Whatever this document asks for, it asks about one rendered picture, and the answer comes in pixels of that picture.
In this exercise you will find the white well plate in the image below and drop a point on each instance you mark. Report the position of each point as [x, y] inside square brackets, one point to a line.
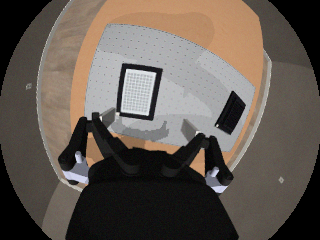
[137, 98]

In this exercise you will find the grey perforated base plate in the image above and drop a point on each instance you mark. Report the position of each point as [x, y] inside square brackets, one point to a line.
[195, 85]

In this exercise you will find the black well plate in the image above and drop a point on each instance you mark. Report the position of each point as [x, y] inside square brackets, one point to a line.
[233, 115]

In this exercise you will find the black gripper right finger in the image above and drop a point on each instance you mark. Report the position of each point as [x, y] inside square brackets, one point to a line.
[217, 174]

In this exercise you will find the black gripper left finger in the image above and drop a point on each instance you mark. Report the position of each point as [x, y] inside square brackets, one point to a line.
[73, 159]

